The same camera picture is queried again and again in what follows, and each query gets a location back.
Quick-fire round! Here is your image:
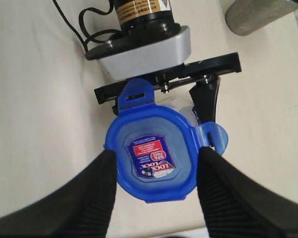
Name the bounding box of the black cable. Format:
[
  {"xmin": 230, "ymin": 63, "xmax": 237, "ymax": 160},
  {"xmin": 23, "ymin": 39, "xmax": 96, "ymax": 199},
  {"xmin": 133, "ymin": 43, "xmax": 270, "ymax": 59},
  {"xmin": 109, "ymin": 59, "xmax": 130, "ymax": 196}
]
[{"xmin": 52, "ymin": 0, "xmax": 125, "ymax": 54}]

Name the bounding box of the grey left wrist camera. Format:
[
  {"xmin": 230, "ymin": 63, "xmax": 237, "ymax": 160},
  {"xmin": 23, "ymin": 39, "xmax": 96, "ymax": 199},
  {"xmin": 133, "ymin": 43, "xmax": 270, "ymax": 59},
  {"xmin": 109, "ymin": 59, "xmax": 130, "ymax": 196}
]
[{"xmin": 98, "ymin": 26, "xmax": 191, "ymax": 81}]

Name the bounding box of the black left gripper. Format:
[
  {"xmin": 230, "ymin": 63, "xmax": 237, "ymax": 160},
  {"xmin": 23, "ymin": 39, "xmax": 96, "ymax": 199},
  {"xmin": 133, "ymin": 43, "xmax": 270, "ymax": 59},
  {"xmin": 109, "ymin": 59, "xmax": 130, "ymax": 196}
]
[{"xmin": 85, "ymin": 22, "xmax": 242, "ymax": 124}]

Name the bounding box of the stainless steel cup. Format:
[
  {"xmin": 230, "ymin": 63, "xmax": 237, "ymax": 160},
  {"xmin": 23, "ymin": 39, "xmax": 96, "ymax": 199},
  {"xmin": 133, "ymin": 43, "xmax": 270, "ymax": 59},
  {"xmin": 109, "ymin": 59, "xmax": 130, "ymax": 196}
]
[{"xmin": 225, "ymin": 0, "xmax": 298, "ymax": 36}]

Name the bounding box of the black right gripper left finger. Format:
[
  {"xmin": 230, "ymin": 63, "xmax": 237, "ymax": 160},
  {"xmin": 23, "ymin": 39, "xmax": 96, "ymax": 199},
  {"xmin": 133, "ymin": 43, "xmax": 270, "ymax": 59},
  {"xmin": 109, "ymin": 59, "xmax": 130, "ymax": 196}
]
[{"xmin": 0, "ymin": 150, "xmax": 117, "ymax": 238}]

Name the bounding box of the clear tall plastic container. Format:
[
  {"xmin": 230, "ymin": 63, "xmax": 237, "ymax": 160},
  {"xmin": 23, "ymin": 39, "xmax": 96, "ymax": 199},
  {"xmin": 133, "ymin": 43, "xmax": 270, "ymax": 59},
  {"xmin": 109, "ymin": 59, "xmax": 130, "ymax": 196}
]
[{"xmin": 157, "ymin": 96, "xmax": 200, "ymax": 126}]

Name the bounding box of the blue clip-lock lid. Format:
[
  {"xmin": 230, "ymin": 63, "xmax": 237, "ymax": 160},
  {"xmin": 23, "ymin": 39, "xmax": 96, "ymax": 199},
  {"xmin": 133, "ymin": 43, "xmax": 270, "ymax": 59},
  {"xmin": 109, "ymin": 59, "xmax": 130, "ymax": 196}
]
[{"xmin": 104, "ymin": 78, "xmax": 228, "ymax": 203}]

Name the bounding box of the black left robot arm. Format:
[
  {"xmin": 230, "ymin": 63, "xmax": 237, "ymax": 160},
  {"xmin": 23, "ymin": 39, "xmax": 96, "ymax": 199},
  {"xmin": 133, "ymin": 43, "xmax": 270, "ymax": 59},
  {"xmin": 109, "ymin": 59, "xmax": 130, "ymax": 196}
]
[{"xmin": 85, "ymin": 0, "xmax": 241, "ymax": 123}]

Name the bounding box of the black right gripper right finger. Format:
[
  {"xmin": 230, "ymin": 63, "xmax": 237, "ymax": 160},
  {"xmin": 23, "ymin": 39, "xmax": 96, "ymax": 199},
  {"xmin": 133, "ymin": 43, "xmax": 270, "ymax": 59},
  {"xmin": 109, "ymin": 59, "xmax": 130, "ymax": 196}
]
[{"xmin": 197, "ymin": 147, "xmax": 298, "ymax": 238}]

